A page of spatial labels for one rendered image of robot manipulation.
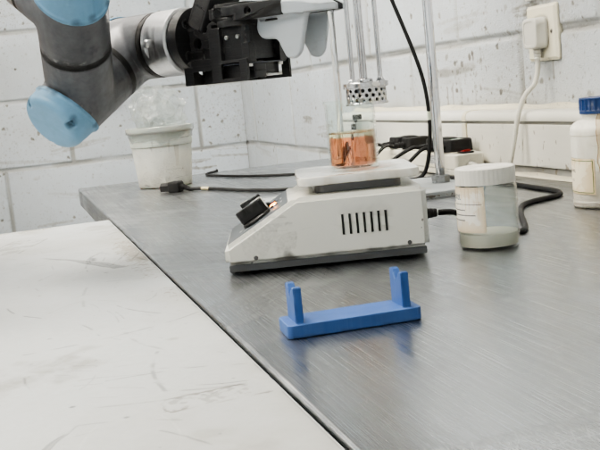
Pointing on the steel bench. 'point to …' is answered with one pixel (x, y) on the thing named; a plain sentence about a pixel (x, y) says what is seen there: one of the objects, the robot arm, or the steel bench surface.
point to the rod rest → (398, 305)
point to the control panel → (261, 219)
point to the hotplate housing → (337, 226)
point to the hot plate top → (395, 167)
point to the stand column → (434, 94)
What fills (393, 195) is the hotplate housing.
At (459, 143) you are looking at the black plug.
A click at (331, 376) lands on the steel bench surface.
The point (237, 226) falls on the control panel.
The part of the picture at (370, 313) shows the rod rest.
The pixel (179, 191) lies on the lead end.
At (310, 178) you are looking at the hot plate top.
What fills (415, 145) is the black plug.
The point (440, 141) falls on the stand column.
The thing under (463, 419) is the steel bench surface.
